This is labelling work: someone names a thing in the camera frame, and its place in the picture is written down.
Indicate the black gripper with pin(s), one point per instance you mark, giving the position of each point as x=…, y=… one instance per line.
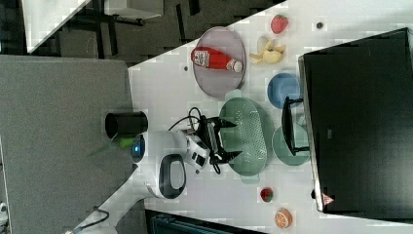
x=208, y=132

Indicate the green plastic strainer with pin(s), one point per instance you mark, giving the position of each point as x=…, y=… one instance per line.
x=247, y=136

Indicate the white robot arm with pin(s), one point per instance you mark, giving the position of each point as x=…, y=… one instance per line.
x=160, y=158

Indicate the purple round plate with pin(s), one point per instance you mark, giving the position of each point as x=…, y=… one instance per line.
x=213, y=82

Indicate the green mug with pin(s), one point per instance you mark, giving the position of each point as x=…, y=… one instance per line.
x=282, y=151

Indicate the red strawberry toy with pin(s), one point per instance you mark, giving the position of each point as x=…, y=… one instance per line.
x=267, y=194

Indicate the blue cup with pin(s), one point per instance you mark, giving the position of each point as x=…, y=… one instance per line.
x=282, y=86

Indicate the red ketchup bottle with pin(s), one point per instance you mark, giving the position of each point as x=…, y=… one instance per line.
x=210, y=58

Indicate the yellow peeled banana toy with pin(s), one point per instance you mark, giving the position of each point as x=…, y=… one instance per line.
x=267, y=52

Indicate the orange slice toy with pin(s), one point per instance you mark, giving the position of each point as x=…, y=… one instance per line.
x=283, y=218

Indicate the blue crate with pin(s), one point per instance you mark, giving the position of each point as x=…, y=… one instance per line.
x=166, y=224

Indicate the pink strawberry toy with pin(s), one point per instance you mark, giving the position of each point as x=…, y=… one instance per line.
x=279, y=24

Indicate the black toaster oven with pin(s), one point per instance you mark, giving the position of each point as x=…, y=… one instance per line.
x=358, y=104

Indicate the white background table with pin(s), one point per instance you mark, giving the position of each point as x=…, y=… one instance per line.
x=42, y=18

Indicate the black cylinder post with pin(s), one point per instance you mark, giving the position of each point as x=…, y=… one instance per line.
x=125, y=124

